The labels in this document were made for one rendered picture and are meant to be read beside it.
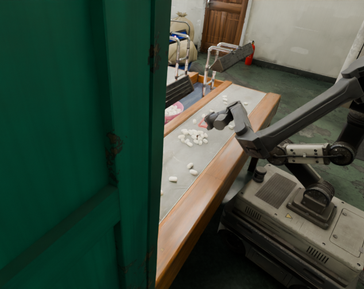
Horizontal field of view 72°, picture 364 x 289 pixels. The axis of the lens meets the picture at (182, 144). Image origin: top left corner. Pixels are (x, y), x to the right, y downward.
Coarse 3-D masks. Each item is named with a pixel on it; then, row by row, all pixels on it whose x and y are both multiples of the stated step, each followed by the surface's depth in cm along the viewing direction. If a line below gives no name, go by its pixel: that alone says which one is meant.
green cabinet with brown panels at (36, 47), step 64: (0, 0) 14; (64, 0) 17; (128, 0) 20; (0, 64) 15; (64, 64) 18; (128, 64) 22; (0, 128) 16; (64, 128) 21; (128, 128) 26; (0, 192) 18; (64, 192) 23; (128, 192) 31; (0, 256) 19; (64, 256) 24; (128, 256) 38
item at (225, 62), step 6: (240, 48) 169; (246, 48) 178; (252, 48) 188; (228, 54) 153; (234, 54) 160; (240, 54) 167; (246, 54) 177; (216, 60) 143; (222, 60) 145; (228, 60) 151; (234, 60) 159; (240, 60) 167; (216, 66) 144; (222, 66) 144; (228, 66) 150; (222, 72) 145
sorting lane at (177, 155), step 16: (240, 96) 196; (256, 96) 198; (208, 112) 168; (176, 128) 147; (192, 128) 149; (224, 128) 152; (176, 144) 134; (208, 144) 136; (176, 160) 123; (192, 160) 124; (208, 160) 125; (176, 176) 113; (192, 176) 114; (176, 192) 105; (160, 208) 97
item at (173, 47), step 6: (180, 42) 405; (186, 42) 409; (192, 42) 413; (174, 48) 400; (180, 48) 400; (186, 48) 400; (192, 48) 408; (174, 54) 401; (180, 54) 398; (192, 54) 415; (168, 60) 398; (174, 60) 403; (192, 60) 426
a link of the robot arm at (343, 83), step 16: (352, 64) 72; (352, 80) 68; (320, 96) 73; (336, 96) 70; (352, 96) 70; (304, 112) 72; (320, 112) 71; (272, 128) 75; (288, 128) 73; (240, 144) 84; (256, 144) 74; (272, 144) 74
